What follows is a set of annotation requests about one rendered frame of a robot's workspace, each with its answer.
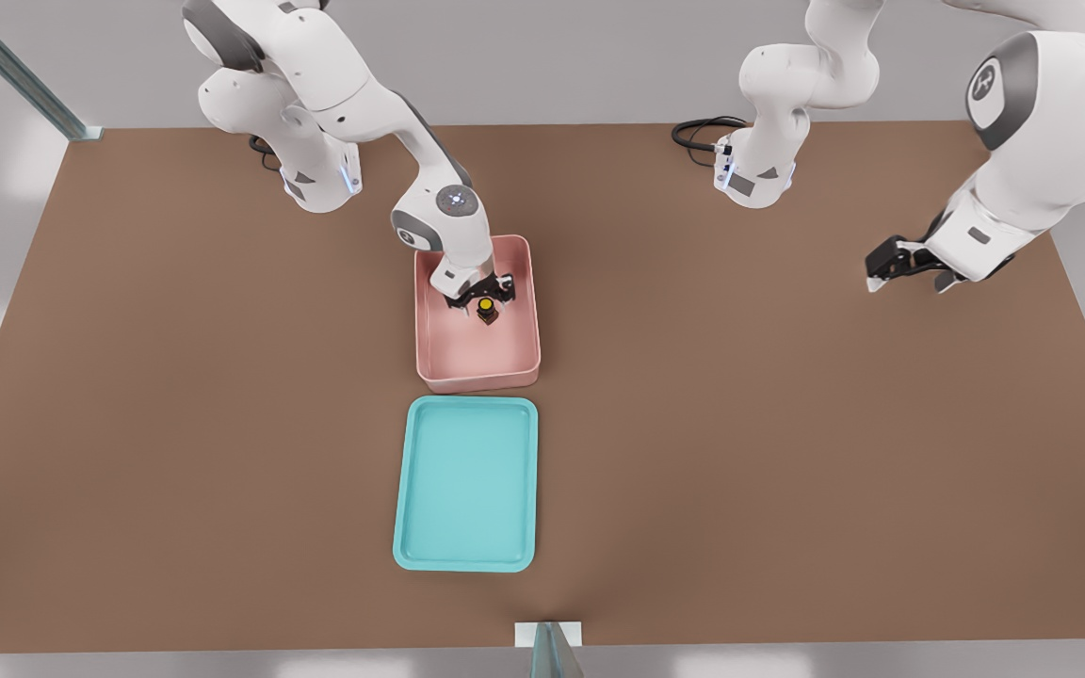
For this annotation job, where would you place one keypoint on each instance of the yellow button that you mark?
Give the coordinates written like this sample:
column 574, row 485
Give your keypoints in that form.
column 486, row 310

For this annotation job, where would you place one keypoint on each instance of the pink rectangular box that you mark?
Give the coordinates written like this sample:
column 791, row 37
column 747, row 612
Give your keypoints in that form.
column 477, row 363

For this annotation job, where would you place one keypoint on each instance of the pale blue-green tray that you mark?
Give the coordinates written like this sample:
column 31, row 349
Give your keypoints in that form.
column 467, row 485

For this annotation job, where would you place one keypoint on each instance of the silver frame post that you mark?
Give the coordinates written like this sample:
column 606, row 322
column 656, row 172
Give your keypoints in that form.
column 552, row 650
column 10, row 66

